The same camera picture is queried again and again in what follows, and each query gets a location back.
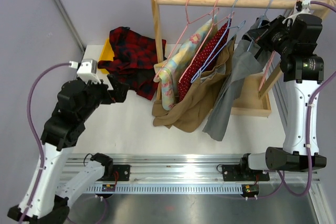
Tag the red white polka-dot skirt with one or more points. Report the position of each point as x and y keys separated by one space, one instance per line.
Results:
x=184 y=82

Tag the pastel floral skirt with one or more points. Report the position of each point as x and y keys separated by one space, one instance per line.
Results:
x=169 y=71

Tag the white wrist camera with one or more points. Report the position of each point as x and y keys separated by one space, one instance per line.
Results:
x=86 y=70
x=301 y=7

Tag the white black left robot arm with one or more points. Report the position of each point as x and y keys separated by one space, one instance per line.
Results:
x=44 y=202

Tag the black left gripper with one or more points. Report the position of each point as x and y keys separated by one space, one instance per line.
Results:
x=109 y=98

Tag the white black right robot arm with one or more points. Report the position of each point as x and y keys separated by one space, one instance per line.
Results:
x=303 y=73

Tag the tan brown skirt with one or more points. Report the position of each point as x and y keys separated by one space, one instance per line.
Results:
x=188 y=114

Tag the red black plaid skirt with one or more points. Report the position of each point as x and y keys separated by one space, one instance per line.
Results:
x=133 y=62

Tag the blue wire hanger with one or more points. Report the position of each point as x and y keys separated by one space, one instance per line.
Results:
x=261 y=18
x=218 y=47

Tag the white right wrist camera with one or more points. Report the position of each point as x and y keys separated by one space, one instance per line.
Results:
x=301 y=7

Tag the yellow plastic tray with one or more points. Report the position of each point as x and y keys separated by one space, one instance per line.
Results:
x=107 y=53

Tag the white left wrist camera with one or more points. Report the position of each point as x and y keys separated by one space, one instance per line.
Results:
x=86 y=70

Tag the wooden clothes rack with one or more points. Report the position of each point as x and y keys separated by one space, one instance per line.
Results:
x=255 y=99

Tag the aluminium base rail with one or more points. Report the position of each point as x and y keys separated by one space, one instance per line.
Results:
x=176 y=174

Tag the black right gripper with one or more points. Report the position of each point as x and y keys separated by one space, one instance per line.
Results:
x=261 y=35

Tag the grey skirt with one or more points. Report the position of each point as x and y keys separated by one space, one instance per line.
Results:
x=248 y=58

